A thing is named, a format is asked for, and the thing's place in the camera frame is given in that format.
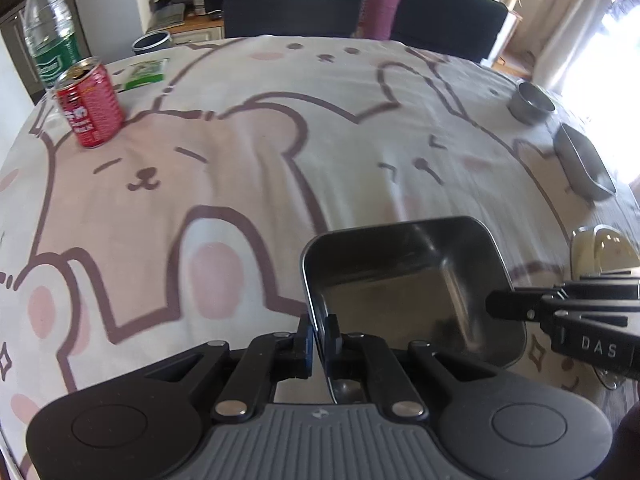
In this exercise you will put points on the bear print tablecloth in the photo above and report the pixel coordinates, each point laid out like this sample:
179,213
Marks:
225,185

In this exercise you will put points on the oval metal dish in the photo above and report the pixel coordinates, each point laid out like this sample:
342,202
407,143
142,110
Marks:
580,160

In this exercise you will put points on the round metal bowl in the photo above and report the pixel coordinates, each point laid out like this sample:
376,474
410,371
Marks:
525,110

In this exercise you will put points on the green snack packet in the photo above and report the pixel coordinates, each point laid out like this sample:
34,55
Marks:
145,74

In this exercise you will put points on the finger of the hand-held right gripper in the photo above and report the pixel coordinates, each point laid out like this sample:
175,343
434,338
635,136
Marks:
515,305
610,280

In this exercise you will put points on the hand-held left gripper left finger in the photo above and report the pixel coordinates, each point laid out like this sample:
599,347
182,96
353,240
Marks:
305,355

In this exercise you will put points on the square metal tray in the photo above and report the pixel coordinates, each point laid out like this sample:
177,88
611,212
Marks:
400,290

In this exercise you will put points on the grey kitchen cabinet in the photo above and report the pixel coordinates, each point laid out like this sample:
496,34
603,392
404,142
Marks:
15,60

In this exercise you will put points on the purple cloth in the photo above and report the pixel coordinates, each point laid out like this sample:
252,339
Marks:
382,0

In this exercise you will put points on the blue grey trash bin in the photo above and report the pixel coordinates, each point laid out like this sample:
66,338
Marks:
152,42

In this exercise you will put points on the pale curtain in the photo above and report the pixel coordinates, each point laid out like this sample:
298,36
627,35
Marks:
575,35

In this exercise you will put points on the clear plastic water bottle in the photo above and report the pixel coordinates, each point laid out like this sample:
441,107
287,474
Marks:
50,25

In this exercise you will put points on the red drink can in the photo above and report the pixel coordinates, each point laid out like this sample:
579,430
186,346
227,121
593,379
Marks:
92,110

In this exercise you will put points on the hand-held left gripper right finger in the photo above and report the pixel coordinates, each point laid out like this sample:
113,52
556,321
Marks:
334,355

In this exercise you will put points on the cream ceramic dish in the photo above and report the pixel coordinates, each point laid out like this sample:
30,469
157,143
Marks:
600,255

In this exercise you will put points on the wooden side desk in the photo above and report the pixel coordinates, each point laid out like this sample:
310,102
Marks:
200,25

